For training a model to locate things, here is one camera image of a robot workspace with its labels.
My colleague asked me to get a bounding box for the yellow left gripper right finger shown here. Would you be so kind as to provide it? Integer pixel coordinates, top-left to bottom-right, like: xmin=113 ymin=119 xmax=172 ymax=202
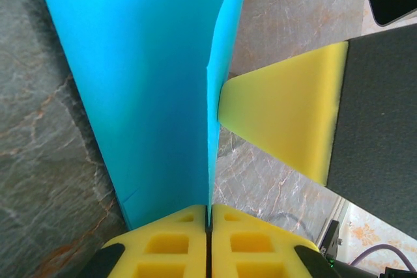
xmin=207 ymin=204 xmax=340 ymax=278

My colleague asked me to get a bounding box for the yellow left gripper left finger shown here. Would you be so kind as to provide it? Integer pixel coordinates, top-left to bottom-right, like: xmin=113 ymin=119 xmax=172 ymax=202
xmin=78 ymin=204 xmax=209 ymax=278

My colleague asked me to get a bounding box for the blue square paper sheet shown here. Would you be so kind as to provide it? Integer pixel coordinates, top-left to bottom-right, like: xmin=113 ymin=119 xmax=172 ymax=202
xmin=32 ymin=0 xmax=252 ymax=230

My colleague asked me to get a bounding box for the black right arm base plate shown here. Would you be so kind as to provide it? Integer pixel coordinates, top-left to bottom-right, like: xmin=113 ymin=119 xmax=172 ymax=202
xmin=320 ymin=220 xmax=343 ymax=261

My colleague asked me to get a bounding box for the aluminium mounting rail beam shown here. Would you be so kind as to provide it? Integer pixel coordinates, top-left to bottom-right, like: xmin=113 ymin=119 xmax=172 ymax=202
xmin=312 ymin=197 xmax=348 ymax=249

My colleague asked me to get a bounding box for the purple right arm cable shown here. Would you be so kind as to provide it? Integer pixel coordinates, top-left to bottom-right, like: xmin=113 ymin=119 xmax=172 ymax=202
xmin=352 ymin=243 xmax=416 ymax=271

